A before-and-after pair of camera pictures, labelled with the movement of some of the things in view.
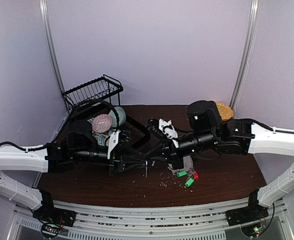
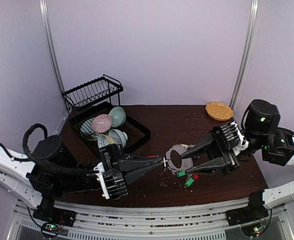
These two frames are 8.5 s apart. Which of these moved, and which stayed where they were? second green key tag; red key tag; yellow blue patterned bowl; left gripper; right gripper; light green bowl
Moved: left gripper; right gripper
Stayed: red key tag; light green bowl; yellow blue patterned bowl; second green key tag
